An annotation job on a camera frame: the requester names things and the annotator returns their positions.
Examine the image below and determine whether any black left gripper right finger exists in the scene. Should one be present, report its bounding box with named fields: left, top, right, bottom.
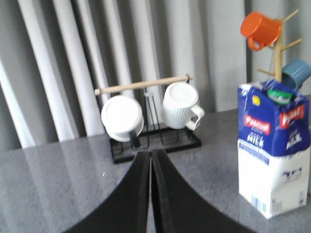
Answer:
left=151, top=150, right=251, bottom=233

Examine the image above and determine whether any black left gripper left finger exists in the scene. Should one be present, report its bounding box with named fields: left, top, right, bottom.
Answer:
left=66, top=152, right=150, bottom=233

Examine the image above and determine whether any blue white milk carton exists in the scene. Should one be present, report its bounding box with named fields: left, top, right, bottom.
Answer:
left=237, top=80, right=311, bottom=219

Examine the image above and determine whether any black metal mug rack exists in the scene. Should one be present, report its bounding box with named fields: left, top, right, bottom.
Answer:
left=94, top=74, right=201, bottom=164

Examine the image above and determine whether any ribbed white mug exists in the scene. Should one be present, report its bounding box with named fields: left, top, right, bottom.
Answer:
left=161, top=82, right=205, bottom=131

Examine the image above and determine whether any grey white curtain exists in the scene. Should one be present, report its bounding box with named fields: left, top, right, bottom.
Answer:
left=0, top=0, right=311, bottom=150

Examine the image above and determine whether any blue enamel mug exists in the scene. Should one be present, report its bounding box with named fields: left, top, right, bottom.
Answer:
left=282, top=59, right=311, bottom=91

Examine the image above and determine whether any wooden mug tree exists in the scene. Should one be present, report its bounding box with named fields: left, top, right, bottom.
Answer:
left=257, top=9, right=302, bottom=83

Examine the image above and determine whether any orange enamel mug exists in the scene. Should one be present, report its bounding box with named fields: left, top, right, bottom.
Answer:
left=240, top=12, right=282, bottom=51

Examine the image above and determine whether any smooth white mug dark handle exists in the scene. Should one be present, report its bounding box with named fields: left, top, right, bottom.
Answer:
left=101, top=95, right=144, bottom=148

